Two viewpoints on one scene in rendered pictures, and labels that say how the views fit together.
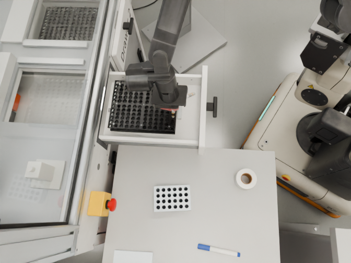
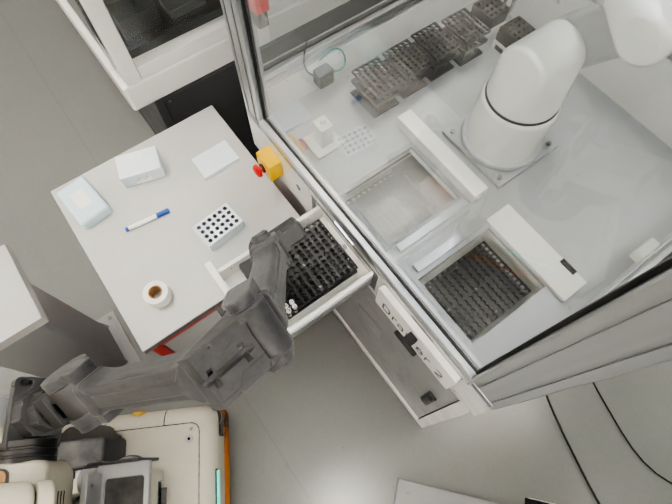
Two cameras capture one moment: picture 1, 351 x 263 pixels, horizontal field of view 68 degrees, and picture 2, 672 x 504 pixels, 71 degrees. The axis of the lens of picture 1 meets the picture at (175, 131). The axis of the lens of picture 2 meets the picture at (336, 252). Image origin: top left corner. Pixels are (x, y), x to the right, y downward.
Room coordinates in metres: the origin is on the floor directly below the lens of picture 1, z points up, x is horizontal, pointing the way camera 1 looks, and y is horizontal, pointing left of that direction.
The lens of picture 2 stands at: (0.73, -0.21, 2.05)
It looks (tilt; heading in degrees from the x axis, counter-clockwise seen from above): 67 degrees down; 129
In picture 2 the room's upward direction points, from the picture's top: 2 degrees clockwise
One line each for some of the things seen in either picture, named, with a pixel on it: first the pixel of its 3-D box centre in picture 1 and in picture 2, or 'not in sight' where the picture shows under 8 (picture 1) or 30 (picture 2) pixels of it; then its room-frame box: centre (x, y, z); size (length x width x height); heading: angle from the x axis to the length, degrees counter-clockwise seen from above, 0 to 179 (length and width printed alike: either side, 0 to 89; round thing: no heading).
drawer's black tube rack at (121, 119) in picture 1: (144, 108); (304, 269); (0.38, 0.09, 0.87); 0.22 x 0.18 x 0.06; 77
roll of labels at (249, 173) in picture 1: (245, 179); (157, 294); (0.09, -0.21, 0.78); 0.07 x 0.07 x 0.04
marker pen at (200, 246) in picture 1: (218, 250); (147, 219); (-0.12, -0.08, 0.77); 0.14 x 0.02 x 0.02; 70
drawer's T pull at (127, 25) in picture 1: (127, 25); (408, 340); (0.71, 0.11, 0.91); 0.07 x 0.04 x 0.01; 167
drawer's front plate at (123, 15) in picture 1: (123, 31); (415, 336); (0.71, 0.14, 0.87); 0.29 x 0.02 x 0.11; 167
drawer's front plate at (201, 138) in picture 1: (202, 110); (240, 311); (0.33, -0.10, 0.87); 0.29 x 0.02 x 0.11; 167
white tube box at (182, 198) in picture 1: (172, 198); (219, 226); (0.07, 0.05, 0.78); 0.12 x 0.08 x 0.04; 83
